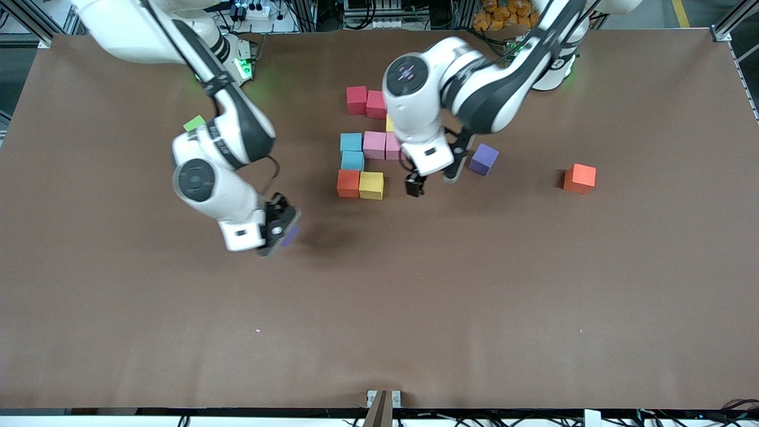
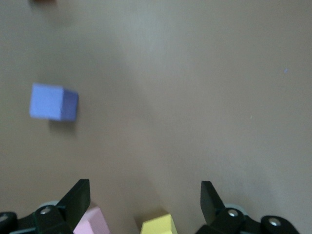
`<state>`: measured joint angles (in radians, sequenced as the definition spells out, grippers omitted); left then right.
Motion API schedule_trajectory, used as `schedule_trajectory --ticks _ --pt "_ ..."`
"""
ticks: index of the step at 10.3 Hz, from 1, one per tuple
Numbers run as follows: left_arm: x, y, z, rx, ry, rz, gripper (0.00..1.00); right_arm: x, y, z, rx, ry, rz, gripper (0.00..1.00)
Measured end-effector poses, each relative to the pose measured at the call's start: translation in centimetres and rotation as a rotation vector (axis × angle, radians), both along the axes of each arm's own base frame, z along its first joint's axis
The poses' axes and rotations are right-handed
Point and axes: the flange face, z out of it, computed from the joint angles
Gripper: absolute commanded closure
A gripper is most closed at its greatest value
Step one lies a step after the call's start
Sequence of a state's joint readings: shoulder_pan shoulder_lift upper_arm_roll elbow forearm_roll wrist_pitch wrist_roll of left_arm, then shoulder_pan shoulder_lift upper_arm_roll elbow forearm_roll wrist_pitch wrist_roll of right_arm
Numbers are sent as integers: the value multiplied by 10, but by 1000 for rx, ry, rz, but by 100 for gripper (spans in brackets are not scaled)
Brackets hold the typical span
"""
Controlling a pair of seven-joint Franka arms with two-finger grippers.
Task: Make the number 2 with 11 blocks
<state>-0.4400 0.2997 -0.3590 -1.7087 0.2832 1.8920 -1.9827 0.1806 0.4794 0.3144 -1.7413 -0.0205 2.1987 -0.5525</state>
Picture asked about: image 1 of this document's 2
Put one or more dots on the purple foam block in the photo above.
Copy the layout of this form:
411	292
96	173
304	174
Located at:
484	159
290	237

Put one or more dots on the aluminium table edge rail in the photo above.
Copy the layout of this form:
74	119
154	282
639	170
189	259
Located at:
746	83

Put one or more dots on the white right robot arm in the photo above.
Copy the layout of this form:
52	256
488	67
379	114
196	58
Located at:
195	179

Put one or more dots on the small metal bracket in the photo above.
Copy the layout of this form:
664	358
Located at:
396	398

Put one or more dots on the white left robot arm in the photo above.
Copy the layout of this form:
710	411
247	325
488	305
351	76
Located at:
406	75

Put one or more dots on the grey camera mount pole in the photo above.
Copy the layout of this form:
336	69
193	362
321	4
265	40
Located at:
379	412

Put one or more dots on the bag of orange snacks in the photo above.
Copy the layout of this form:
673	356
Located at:
501	15

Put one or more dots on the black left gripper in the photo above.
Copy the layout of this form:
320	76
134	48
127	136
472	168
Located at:
414	184

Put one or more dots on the aluminium frame profile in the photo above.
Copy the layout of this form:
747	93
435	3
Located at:
726	29
35	28

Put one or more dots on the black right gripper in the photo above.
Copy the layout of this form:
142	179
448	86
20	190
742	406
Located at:
271	213

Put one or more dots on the green foam block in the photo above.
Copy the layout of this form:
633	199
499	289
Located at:
194	123

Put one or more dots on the white power strip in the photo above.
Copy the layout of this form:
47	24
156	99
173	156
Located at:
258	12

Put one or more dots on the red foam block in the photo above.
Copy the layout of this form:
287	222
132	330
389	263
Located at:
356	100
375	104

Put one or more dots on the yellow foam block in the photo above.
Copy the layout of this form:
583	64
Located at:
389	123
371	185

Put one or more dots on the pink notched foam block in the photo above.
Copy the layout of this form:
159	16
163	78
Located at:
392	147

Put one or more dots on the orange foam block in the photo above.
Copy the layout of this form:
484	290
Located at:
348	184
579	179

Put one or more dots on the blue foam block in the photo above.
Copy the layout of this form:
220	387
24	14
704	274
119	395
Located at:
352	160
351	142

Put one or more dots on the paper table cover sheet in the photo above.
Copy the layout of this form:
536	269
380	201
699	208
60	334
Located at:
379	308

